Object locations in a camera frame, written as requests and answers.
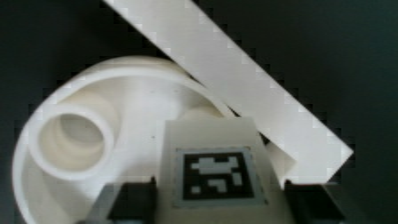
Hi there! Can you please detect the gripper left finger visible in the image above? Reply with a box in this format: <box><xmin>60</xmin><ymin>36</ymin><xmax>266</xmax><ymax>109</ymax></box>
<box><xmin>76</xmin><ymin>179</ymin><xmax>158</xmax><ymax>224</ymax></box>

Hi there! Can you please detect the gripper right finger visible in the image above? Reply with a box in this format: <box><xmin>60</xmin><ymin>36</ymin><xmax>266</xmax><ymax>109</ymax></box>
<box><xmin>284</xmin><ymin>181</ymin><xmax>344</xmax><ymax>224</ymax></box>

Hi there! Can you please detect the white stool leg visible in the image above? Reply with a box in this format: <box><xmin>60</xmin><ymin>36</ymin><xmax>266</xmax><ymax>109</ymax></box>
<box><xmin>156</xmin><ymin>118</ymin><xmax>294</xmax><ymax>224</ymax></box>

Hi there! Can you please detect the white round stool seat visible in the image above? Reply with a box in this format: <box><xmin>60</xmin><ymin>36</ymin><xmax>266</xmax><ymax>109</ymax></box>
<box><xmin>10</xmin><ymin>55</ymin><xmax>298</xmax><ymax>224</ymax></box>

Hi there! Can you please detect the white right fence bar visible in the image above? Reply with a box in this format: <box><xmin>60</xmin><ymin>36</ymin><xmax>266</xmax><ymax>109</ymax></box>
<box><xmin>103</xmin><ymin>0</ymin><xmax>353</xmax><ymax>184</ymax></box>

